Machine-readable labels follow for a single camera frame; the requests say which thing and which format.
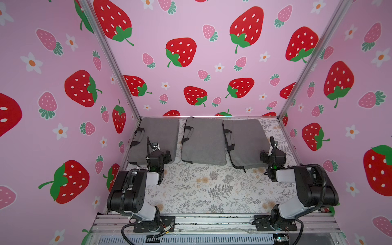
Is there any grey laptop bag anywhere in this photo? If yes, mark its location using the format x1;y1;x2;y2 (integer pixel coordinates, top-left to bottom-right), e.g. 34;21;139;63
127;117;180;166
222;119;271;171
181;117;227;166

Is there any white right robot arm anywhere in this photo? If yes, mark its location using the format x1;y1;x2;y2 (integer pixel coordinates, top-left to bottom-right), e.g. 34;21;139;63
252;136;339;230

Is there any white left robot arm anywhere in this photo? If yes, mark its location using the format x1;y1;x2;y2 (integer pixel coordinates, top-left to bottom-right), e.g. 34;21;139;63
107;137;172;232

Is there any floral patterned table mat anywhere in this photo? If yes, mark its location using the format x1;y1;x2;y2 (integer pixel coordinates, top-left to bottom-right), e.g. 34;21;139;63
111;117;310;215

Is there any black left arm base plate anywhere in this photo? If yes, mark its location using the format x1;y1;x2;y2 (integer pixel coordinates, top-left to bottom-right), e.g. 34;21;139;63
133;215;176;233

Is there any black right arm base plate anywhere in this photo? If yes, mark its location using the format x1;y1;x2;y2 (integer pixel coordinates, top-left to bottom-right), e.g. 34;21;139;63
251;214;298;231

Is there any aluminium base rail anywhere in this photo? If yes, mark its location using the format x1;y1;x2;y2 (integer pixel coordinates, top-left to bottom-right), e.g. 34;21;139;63
86;213;347;245

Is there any aluminium frame post right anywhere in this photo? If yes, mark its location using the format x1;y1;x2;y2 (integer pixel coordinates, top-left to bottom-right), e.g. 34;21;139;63
277;0;352;123

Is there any aluminium frame post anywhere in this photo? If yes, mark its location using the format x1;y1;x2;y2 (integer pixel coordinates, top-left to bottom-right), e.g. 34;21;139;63
80;1;141;120
277;0;352;123

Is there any aluminium frame post left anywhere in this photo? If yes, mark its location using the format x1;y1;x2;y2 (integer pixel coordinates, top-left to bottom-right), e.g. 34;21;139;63
80;1;141;120

